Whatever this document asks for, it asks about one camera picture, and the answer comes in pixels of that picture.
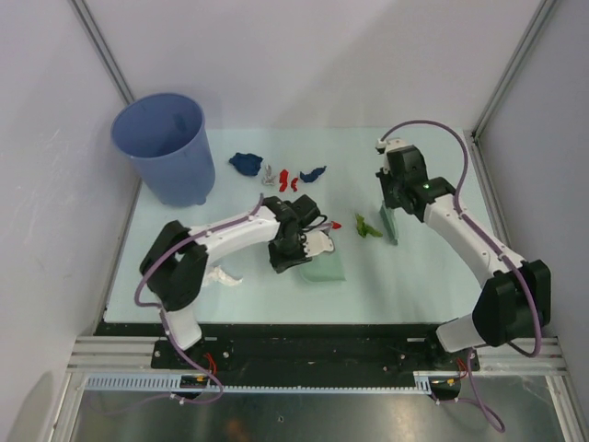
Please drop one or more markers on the white paper scrap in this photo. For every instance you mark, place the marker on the white paper scrap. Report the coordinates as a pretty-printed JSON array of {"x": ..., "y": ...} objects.
[{"x": 218, "y": 275}]

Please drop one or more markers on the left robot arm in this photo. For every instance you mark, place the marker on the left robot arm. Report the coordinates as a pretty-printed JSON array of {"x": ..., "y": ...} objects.
[{"x": 175, "y": 266}]

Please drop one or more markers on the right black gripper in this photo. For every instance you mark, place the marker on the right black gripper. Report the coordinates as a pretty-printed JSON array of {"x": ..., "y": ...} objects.
[{"x": 385, "y": 178}]

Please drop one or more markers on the right aluminium frame post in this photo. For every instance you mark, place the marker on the right aluminium frame post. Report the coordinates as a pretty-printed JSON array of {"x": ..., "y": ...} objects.
[{"x": 529, "y": 39}]

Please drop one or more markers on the perforated cable duct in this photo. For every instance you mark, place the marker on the perforated cable duct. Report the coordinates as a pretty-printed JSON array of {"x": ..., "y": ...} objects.
[{"x": 414, "y": 383}]

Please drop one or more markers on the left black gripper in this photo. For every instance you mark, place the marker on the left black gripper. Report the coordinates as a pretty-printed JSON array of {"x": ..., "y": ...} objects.
[{"x": 280, "y": 262}]

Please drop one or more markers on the blue plastic bucket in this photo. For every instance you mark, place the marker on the blue plastic bucket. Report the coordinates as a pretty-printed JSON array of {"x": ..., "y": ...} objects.
[{"x": 165, "y": 139}]

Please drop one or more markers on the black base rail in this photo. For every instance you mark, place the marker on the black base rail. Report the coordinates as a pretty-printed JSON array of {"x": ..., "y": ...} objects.
[{"x": 317, "y": 353}]

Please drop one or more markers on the left aluminium frame post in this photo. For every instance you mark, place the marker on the left aluminium frame post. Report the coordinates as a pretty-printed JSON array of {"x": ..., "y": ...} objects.
[{"x": 99, "y": 43}]

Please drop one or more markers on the small dark blue scrap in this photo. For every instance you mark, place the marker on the small dark blue scrap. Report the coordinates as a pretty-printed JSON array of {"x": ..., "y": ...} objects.
[{"x": 312, "y": 175}]

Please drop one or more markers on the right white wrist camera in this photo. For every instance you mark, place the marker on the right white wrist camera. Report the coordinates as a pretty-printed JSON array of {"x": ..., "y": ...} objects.
[{"x": 384, "y": 146}]

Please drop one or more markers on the green dustpan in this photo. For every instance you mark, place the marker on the green dustpan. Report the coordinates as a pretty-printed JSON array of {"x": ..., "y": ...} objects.
[{"x": 325, "y": 267}]

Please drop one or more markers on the green hand brush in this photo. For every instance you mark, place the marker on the green hand brush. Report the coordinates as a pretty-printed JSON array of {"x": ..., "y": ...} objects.
[{"x": 389, "y": 223}]

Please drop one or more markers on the green paper scrap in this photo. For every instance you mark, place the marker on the green paper scrap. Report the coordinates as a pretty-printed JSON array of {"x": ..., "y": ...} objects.
[{"x": 365, "y": 230}]

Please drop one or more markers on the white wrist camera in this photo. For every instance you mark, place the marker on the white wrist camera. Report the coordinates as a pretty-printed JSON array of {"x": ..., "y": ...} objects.
[
  {"x": 317, "y": 242},
  {"x": 384, "y": 146}
]

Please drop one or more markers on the aluminium frame post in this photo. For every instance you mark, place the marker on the aluminium frame post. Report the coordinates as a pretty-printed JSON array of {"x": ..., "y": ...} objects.
[
  {"x": 99, "y": 43},
  {"x": 529, "y": 39}
]

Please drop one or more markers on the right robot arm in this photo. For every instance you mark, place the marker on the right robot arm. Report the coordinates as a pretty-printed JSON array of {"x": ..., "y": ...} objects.
[{"x": 515, "y": 297}]

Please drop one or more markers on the grey paper scrap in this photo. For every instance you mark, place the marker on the grey paper scrap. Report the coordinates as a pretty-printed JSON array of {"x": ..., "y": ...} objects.
[{"x": 268, "y": 177}]

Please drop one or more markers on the large dark blue scrap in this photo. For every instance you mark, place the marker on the large dark blue scrap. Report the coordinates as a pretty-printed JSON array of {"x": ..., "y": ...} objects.
[{"x": 246, "y": 164}]

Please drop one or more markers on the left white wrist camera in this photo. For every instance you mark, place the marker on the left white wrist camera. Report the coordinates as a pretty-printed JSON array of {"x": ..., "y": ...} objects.
[{"x": 317, "y": 242}]

